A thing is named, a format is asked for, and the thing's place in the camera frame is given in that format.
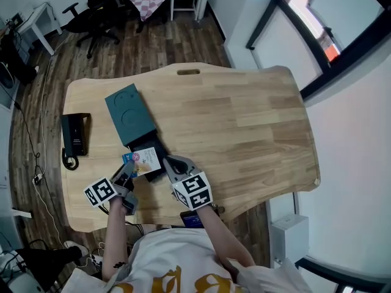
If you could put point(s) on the small colourful card packet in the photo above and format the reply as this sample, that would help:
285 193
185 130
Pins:
143 162

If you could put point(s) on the black office chair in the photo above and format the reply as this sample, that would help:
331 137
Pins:
94 20

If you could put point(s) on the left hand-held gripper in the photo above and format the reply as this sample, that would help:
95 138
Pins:
102 192

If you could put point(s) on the black window frame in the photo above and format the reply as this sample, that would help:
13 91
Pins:
342 63

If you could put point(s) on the white box unit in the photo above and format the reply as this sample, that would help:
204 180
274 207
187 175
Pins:
288 238

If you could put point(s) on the white power strip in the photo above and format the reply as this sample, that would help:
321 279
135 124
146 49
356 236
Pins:
37 179

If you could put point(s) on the person's right forearm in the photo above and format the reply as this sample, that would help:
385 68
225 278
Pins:
223 240

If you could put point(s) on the white printed t-shirt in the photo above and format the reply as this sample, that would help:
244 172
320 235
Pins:
183 264

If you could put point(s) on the teal sliding gift box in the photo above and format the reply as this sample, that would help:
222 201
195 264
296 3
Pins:
131 114

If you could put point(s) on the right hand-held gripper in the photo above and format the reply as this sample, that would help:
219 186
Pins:
194 191

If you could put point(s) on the person's white shoe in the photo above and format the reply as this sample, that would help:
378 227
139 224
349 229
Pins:
78 248

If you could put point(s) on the black desk telephone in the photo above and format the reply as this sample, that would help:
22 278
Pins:
74 133

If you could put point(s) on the person's left forearm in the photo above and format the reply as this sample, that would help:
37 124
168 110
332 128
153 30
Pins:
114 240

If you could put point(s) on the white desk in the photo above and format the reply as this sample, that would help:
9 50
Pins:
36 23

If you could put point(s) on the person's black trouser leg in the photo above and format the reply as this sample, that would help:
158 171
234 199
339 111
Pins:
46 261

